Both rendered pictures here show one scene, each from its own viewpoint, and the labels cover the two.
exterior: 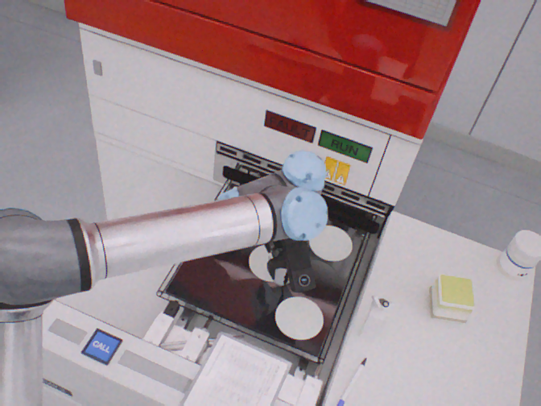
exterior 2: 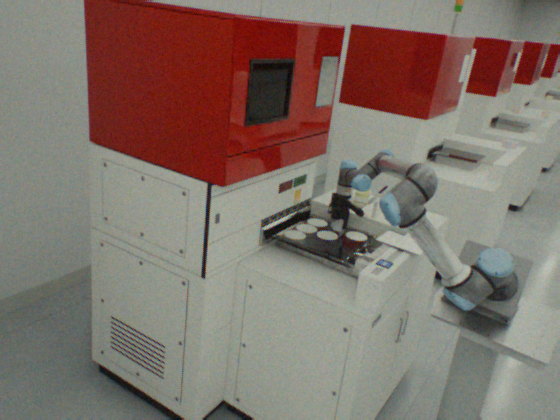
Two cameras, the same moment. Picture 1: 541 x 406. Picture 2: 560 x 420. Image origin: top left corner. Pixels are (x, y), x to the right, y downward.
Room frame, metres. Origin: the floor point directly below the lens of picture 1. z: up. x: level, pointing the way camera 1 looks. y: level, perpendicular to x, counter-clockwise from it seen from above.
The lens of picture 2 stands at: (0.38, 2.11, 1.84)
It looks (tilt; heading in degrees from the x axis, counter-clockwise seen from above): 21 degrees down; 286
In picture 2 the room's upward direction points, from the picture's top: 7 degrees clockwise
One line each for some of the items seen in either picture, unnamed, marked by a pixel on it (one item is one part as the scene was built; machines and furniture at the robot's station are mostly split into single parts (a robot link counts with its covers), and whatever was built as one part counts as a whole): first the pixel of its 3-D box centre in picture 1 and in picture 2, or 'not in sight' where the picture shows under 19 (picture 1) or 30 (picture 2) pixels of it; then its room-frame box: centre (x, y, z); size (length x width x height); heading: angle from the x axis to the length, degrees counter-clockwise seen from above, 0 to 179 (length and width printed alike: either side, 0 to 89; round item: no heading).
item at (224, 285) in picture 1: (270, 261); (326, 235); (0.76, -0.03, 0.90); 0.34 x 0.34 x 0.01; 75
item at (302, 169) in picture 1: (299, 184); (347, 173); (0.72, -0.06, 1.21); 0.09 x 0.08 x 0.11; 129
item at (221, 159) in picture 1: (295, 196); (287, 223); (0.97, -0.07, 0.89); 0.44 x 0.02 x 0.10; 75
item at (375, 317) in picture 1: (377, 311); (373, 203); (0.60, -0.24, 1.03); 0.06 x 0.04 x 0.13; 165
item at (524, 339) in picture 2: not in sight; (490, 324); (0.02, 0.13, 0.75); 0.45 x 0.44 x 0.13; 162
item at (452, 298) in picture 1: (452, 299); (362, 197); (0.68, -0.40, 1.00); 0.07 x 0.07 x 0.07; 0
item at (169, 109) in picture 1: (236, 130); (266, 208); (1.03, 0.10, 1.02); 0.82 x 0.03 x 0.40; 75
